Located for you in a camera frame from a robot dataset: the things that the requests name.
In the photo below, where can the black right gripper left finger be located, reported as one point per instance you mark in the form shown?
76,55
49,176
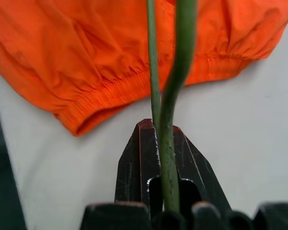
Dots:
136,165

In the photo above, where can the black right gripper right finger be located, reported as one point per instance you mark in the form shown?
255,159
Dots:
192,165

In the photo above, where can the thick green stem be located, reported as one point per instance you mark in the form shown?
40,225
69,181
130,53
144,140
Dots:
169,165

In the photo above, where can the orange shorts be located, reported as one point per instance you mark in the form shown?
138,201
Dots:
91,55

